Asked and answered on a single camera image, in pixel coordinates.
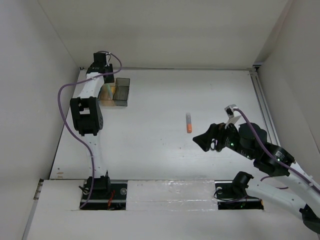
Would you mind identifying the amber plastic container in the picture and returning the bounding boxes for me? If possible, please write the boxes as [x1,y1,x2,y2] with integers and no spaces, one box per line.
[98,84,116,107]

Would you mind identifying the aluminium rail right edge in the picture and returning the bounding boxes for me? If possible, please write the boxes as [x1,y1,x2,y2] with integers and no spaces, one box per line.
[248,65,279,145]

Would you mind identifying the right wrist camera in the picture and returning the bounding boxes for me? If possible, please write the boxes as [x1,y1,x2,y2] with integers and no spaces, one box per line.
[224,104,242,129]

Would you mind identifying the black handled scissors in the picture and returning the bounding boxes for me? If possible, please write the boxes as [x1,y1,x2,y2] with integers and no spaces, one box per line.
[210,139,217,151]

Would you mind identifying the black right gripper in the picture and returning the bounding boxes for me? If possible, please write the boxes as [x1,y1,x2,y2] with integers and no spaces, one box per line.
[192,117,254,160]

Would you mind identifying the green capped highlighter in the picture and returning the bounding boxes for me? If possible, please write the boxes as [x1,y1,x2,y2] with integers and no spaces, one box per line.
[106,83,113,99]

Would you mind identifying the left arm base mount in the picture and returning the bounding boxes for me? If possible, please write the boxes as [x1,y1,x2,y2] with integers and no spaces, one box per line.
[80,181,128,211]

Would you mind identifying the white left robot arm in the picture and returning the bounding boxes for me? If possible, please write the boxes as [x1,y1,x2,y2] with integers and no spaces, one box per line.
[70,51,113,199]

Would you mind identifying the orange capped grey highlighter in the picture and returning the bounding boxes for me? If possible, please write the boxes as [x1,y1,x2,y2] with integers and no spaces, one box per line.
[185,112,192,134]

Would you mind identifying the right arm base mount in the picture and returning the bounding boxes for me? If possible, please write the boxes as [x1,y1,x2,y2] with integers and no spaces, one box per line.
[213,171,264,211]

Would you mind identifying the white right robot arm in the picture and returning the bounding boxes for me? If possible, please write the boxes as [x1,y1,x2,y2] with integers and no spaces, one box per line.
[192,122,320,234]

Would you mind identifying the smoky grey plastic container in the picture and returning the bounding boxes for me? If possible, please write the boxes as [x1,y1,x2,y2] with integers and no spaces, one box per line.
[112,77,130,107]

